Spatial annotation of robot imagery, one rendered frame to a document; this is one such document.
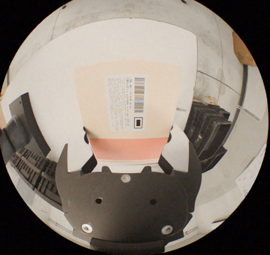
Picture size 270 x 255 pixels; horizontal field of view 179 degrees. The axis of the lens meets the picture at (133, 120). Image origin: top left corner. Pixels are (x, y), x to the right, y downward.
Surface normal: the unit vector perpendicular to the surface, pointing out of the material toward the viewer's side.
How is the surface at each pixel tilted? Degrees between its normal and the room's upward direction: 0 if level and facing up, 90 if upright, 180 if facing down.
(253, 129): 90
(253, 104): 90
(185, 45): 0
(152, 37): 0
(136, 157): 0
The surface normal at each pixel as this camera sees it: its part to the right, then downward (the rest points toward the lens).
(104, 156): 0.04, 0.49
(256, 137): -1.00, 0.00
